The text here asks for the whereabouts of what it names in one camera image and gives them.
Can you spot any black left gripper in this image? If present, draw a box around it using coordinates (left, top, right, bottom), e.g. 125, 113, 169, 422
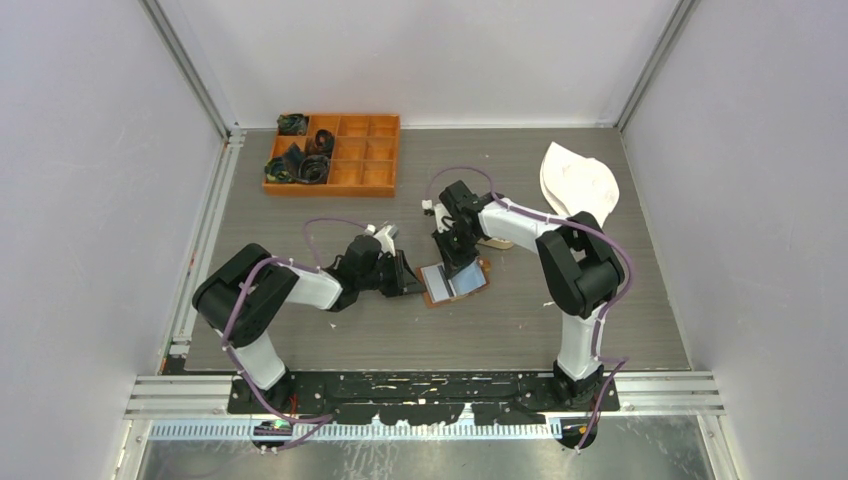
358, 250, 426, 297

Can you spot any orange leather card holder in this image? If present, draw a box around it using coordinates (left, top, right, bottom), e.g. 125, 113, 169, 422
417, 257, 491, 308

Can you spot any white card black stripe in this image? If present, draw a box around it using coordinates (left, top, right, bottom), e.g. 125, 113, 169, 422
421, 263, 456, 303

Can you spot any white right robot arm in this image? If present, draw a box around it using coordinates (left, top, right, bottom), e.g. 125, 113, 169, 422
422, 181, 626, 411

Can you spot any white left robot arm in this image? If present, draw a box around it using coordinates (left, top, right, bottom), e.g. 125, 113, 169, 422
192, 234, 425, 413

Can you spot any beige oval tray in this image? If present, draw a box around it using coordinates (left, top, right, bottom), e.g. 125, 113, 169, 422
477, 238, 514, 250

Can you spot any orange wooden compartment organizer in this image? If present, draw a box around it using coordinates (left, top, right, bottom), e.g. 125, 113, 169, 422
262, 113, 401, 198

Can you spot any white bucket hat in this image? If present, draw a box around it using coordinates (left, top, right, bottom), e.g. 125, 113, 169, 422
539, 142, 620, 227

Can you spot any black rolled belt lower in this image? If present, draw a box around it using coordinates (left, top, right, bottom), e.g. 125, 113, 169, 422
297, 155, 331, 185

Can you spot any black rolled belt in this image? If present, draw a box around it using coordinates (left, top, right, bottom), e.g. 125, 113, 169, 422
297, 155, 331, 185
312, 129, 335, 158

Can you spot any black rolled belt centre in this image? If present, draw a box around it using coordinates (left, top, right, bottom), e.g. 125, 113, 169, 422
312, 129, 335, 158

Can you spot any dark rolled belt top-left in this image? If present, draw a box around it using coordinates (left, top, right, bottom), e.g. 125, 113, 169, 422
277, 113, 309, 136

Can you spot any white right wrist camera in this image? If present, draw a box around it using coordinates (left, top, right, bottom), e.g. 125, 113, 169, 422
421, 200, 454, 233

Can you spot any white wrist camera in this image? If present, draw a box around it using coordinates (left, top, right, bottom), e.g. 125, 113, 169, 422
365, 223, 398, 256
421, 200, 454, 233

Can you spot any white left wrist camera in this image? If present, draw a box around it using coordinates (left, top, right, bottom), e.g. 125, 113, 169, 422
365, 223, 398, 256

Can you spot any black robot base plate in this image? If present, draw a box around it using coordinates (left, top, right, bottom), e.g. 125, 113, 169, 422
227, 371, 620, 426

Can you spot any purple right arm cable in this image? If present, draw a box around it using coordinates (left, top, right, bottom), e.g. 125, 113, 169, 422
423, 165, 635, 452

